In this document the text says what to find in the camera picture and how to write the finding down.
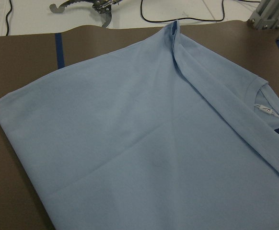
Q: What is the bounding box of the reacher grabber stick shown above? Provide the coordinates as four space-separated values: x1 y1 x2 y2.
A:
49 0 121 28

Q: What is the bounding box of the light blue t-shirt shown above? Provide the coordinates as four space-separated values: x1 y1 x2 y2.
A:
0 22 279 230

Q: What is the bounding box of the grey aluminium frame post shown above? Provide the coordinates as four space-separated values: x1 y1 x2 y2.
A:
247 0 279 30

